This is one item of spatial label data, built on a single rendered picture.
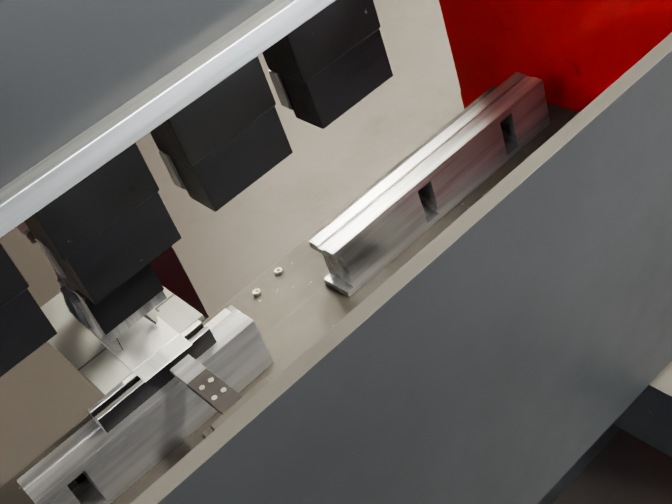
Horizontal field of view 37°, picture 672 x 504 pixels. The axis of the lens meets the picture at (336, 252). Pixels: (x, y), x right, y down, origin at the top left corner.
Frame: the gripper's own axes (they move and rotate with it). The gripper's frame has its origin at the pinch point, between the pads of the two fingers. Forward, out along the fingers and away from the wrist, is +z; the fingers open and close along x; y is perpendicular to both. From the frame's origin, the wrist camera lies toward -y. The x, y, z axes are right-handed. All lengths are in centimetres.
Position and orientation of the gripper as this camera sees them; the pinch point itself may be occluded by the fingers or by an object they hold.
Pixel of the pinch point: (133, 331)
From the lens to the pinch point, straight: 151.0
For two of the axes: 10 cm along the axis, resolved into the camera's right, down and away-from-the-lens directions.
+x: 7.1, -6.0, 3.6
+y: 3.1, -1.9, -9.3
